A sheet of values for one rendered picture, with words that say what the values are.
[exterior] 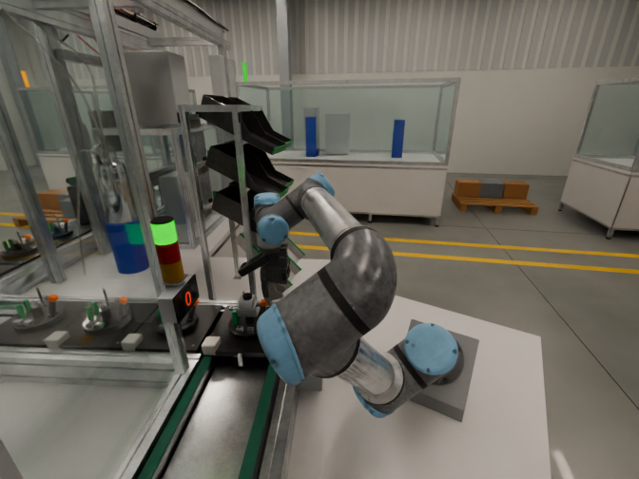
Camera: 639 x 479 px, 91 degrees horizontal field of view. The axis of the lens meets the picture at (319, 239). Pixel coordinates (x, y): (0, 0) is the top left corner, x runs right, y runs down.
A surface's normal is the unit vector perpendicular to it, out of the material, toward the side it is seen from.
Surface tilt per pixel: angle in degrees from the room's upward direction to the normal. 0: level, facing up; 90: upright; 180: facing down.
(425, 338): 39
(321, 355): 95
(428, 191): 90
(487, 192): 90
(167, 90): 90
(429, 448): 0
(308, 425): 0
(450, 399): 45
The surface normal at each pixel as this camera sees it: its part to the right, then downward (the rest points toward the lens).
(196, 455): 0.00, -0.92
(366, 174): -0.18, 0.38
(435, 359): -0.25, -0.49
